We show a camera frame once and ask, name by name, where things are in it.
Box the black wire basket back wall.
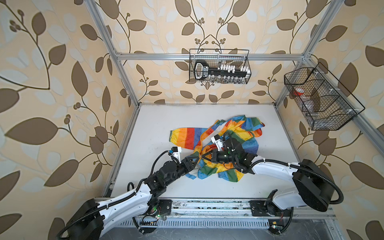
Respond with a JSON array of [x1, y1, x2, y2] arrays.
[[189, 48, 252, 85]]

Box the aluminium frame rails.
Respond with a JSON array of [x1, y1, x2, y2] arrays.
[[80, 0, 384, 240]]

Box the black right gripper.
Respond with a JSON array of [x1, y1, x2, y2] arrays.
[[201, 148, 237, 164]]

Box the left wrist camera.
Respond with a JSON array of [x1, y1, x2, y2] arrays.
[[168, 147, 182, 163]]

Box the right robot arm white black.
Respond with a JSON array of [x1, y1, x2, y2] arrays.
[[202, 138, 344, 216]]

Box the left base cable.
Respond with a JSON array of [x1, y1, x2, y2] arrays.
[[131, 209, 164, 235]]

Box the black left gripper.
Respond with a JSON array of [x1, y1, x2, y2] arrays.
[[163, 155, 200, 188]]

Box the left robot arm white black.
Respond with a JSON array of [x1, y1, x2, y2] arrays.
[[56, 152, 199, 240]]

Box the red lidded clear container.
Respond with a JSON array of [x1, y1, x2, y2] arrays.
[[292, 88, 305, 97]]

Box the base cable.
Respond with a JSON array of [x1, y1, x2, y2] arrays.
[[267, 206, 298, 235], [131, 209, 164, 235]]

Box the rainbow coloured jacket white lining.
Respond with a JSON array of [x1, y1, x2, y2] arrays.
[[169, 115, 265, 183]]

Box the right base cable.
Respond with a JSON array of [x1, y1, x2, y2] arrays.
[[267, 206, 298, 235]]

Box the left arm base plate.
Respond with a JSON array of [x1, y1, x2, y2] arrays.
[[149, 199, 173, 218]]

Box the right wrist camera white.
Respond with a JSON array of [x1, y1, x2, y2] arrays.
[[211, 135, 224, 152]]

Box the black white tool in basket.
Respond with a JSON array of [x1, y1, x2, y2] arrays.
[[192, 60, 252, 81]]

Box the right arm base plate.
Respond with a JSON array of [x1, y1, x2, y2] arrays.
[[249, 200, 292, 217]]

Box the black wire basket wall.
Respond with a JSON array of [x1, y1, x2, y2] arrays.
[[284, 63, 366, 131], [189, 48, 252, 85]]

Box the black wire basket right wall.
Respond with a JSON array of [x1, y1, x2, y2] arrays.
[[284, 63, 366, 131]]

